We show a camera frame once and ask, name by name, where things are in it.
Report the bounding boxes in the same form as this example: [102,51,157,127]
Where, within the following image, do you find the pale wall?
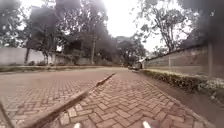
[0,47,58,66]

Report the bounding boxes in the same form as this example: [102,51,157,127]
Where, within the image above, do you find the grass verge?
[0,64,111,74]

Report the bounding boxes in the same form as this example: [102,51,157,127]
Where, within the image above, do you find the low green hedge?
[139,68,224,98]

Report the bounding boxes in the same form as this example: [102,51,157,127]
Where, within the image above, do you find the tree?
[116,35,148,66]

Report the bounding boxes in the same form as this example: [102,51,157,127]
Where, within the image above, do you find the grey dirt strip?
[138,71,224,128]

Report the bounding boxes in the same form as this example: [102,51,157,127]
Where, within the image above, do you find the red brick path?
[43,68,218,128]

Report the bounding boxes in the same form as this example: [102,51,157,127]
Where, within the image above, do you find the trees behind stone wall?
[136,0,224,52]

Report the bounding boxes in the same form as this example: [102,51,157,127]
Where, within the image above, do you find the red brick road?
[0,67,116,128]

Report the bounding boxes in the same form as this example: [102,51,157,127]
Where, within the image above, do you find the row of trees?
[0,0,116,66]

